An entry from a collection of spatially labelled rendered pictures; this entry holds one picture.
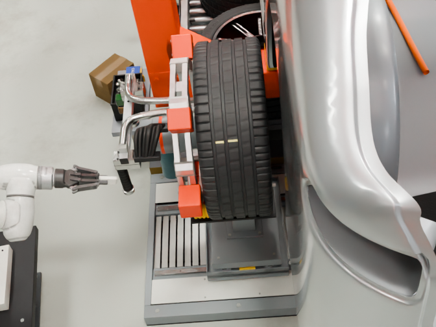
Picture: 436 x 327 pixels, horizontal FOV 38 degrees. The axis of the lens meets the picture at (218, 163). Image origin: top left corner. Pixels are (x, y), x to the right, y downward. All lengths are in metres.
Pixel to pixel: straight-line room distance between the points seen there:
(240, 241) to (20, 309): 0.96
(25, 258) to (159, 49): 1.07
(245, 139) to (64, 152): 1.76
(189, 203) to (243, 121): 0.33
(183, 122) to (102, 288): 1.26
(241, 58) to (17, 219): 0.99
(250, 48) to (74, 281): 1.49
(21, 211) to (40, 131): 1.40
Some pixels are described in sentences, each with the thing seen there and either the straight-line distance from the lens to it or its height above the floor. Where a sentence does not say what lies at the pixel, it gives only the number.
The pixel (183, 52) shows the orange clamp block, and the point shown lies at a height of 1.08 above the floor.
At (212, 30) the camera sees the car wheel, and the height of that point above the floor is 0.50.
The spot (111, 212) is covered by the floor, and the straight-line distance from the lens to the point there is 3.25.
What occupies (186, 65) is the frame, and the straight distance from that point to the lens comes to 2.20.
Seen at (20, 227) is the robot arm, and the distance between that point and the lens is 2.39.
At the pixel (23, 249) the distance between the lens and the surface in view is 2.89.
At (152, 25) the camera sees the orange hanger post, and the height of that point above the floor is 0.99.
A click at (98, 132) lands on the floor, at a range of 3.62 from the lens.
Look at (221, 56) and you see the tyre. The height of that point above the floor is 1.17.
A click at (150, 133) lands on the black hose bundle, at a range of 2.10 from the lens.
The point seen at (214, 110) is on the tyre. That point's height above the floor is 1.13.
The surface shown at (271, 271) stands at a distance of 2.78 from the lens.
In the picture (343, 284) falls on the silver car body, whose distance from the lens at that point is 1.37.
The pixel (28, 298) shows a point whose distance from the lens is 2.75.
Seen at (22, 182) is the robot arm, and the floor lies 0.81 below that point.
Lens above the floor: 2.56
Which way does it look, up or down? 50 degrees down
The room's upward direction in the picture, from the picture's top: 8 degrees counter-clockwise
